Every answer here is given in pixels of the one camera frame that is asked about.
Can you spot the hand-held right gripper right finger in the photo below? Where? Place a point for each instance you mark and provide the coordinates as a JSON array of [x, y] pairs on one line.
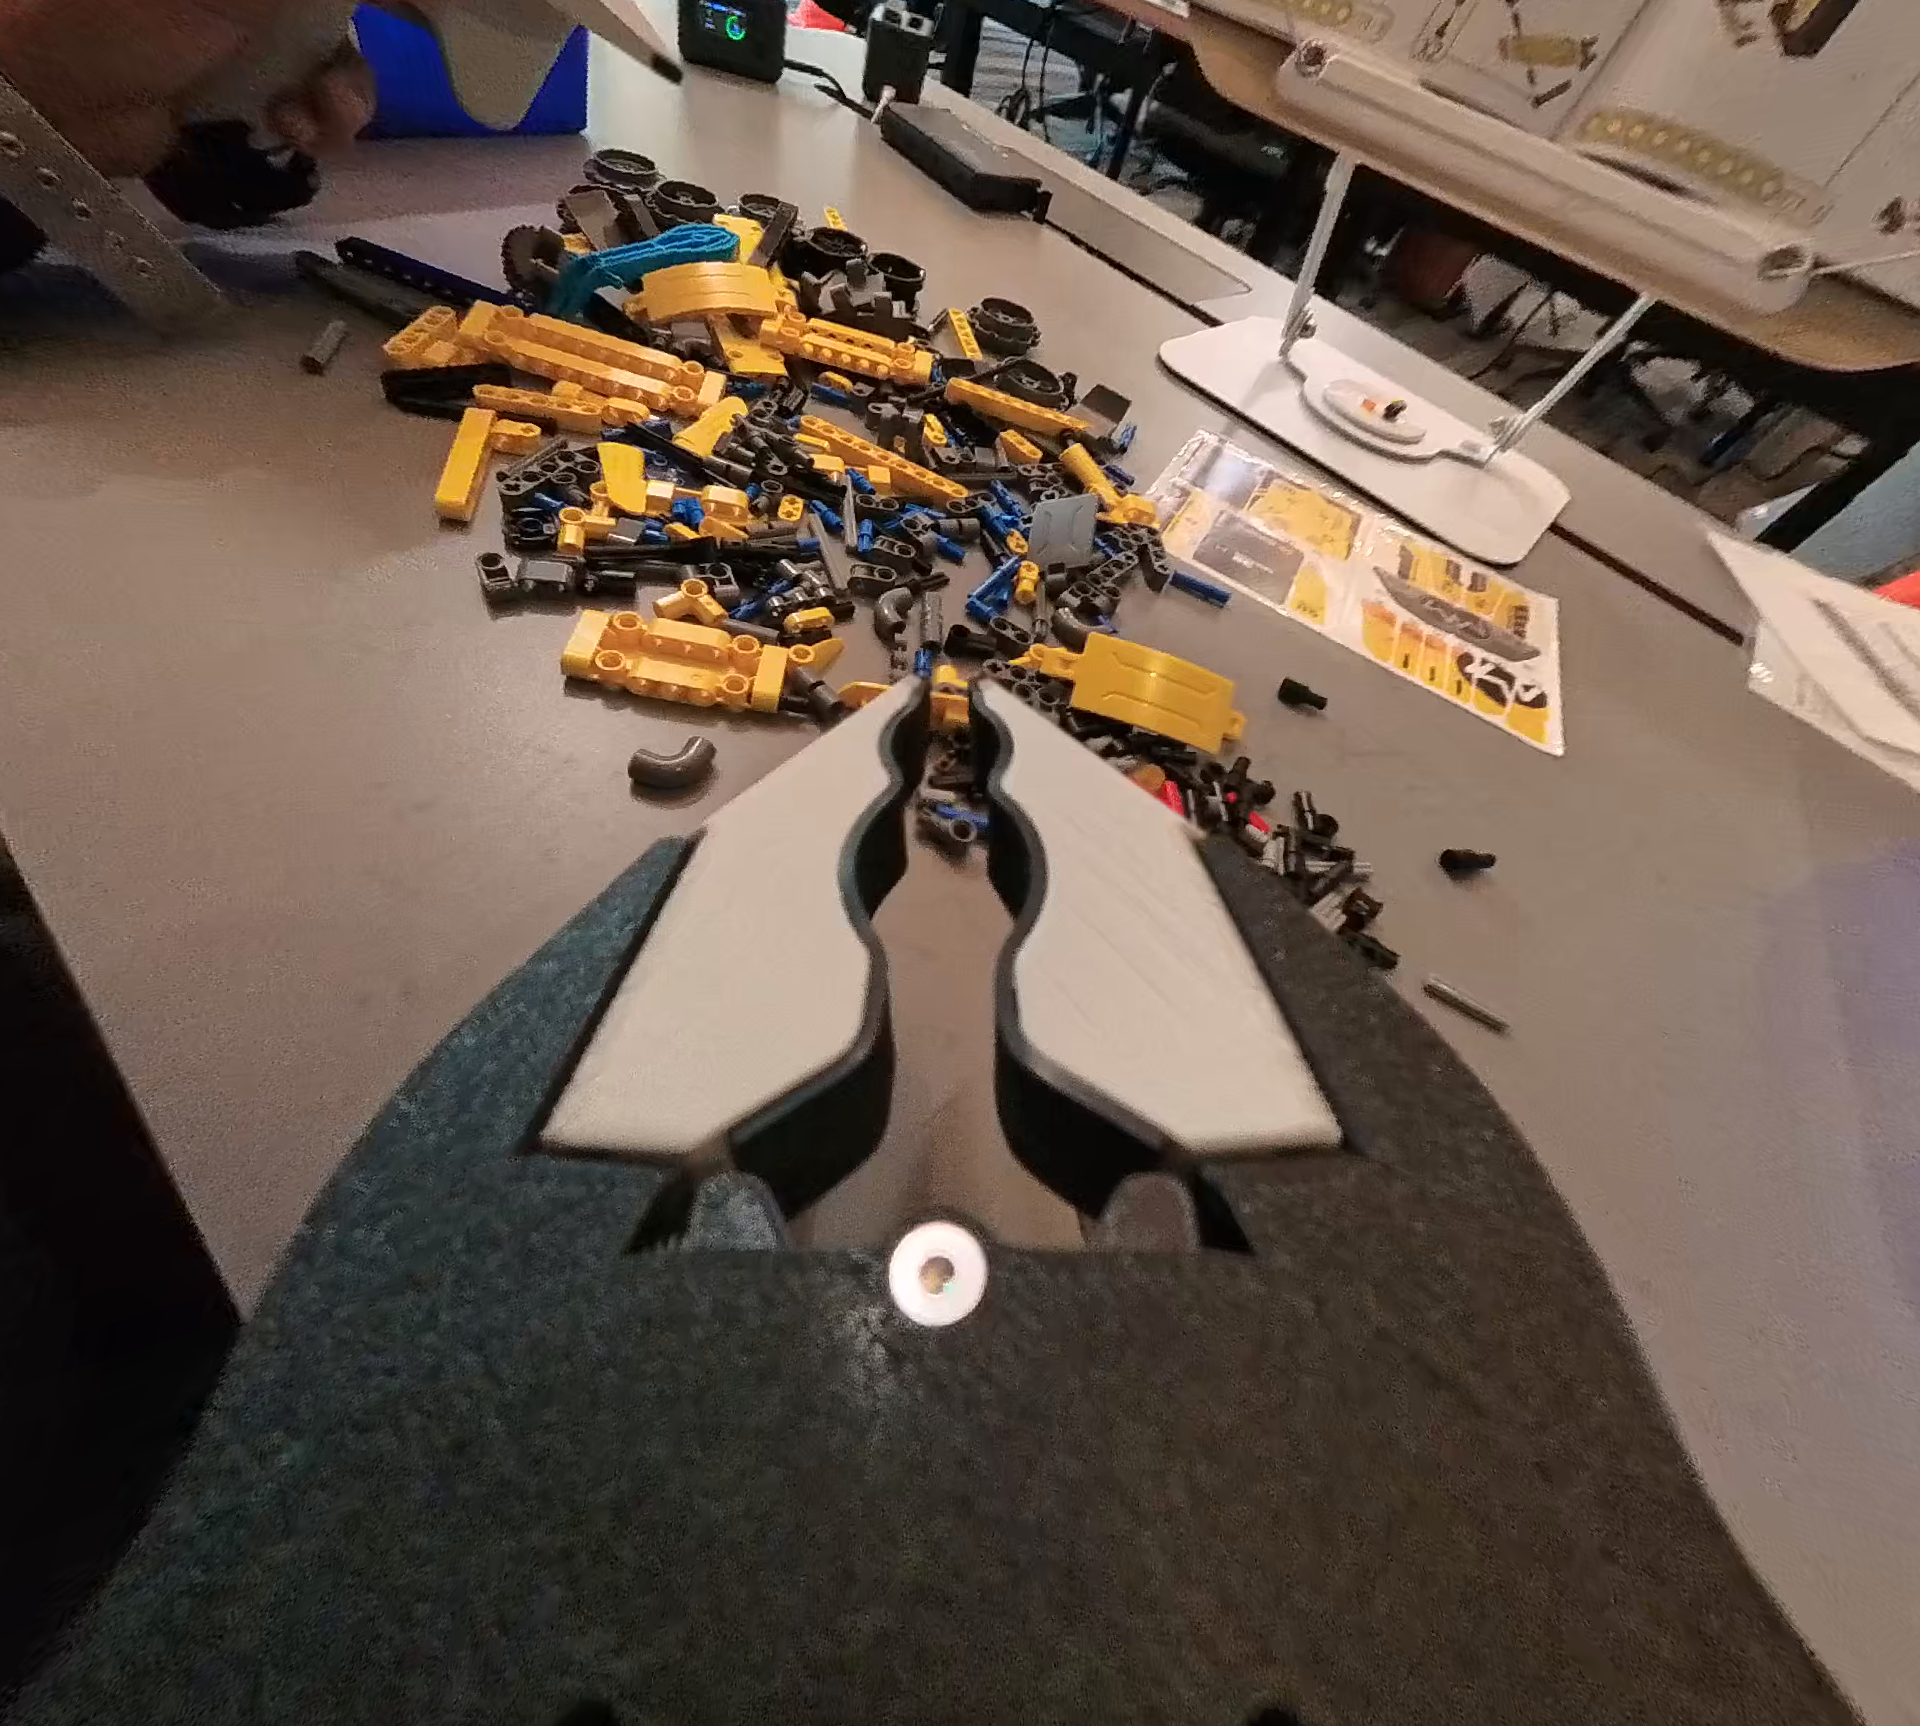
[[1155, 976]]

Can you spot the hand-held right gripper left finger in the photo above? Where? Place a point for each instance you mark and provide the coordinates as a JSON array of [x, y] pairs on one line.
[[734, 961]]

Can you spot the pile of building bricks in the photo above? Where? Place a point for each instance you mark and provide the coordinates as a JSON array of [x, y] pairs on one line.
[[720, 437]]

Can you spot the grey elbow brick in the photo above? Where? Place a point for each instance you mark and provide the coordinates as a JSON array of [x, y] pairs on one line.
[[673, 766]]

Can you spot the person's left hand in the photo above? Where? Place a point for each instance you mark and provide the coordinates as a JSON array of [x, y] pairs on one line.
[[134, 16]]

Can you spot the dark grey connector pin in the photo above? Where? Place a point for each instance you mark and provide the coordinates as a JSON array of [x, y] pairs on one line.
[[322, 346]]

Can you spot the grey axle rod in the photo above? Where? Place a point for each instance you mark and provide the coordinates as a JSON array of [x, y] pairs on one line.
[[1465, 1002]]

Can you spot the black connector pin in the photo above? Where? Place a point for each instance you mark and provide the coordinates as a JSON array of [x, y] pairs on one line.
[[1467, 861], [1303, 694]]

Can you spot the black charger cube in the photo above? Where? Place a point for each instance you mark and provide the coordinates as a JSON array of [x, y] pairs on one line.
[[901, 47]]

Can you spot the sticker sheet in plastic sleeve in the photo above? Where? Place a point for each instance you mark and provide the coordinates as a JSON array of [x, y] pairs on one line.
[[1350, 586]]

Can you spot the black power adapter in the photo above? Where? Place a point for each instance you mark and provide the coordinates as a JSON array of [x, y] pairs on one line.
[[961, 155]]

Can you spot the white book stand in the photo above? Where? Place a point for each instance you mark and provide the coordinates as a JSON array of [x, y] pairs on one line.
[[1244, 369]]

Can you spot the brown wooden table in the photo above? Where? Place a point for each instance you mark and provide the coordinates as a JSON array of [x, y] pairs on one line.
[[1231, 60]]

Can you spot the white paper sheet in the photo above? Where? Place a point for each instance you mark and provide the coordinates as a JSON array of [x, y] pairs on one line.
[[1844, 660]]

